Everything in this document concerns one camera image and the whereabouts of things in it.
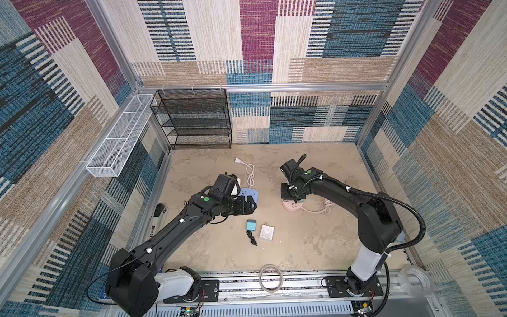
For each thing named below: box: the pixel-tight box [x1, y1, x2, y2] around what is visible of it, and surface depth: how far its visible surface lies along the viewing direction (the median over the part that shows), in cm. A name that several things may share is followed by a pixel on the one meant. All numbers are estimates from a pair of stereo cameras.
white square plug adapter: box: [259, 224, 275, 242], surface depth 87 cm
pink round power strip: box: [281, 198, 304, 212], surface depth 95 cm
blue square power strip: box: [238, 188, 259, 204], surface depth 99 cm
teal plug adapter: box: [246, 219, 257, 232], surface depth 90 cm
